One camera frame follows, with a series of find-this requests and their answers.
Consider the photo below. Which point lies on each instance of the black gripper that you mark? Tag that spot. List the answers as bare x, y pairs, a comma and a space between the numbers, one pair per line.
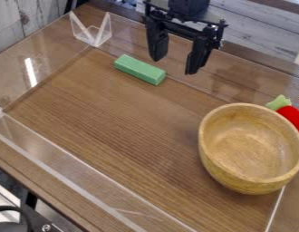
188, 19

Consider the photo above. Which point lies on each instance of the green rectangular block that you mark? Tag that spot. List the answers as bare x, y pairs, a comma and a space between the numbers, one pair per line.
141, 70

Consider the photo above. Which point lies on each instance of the light wooden bowl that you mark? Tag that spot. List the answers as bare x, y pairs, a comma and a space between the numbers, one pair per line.
248, 147

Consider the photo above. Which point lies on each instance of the red plush strawberry toy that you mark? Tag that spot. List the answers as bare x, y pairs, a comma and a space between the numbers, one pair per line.
281, 106

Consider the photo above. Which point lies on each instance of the clear acrylic tray enclosure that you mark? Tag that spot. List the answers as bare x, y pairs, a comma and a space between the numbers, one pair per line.
104, 145

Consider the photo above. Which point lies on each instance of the black table leg bracket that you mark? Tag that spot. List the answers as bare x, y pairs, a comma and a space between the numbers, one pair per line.
40, 223

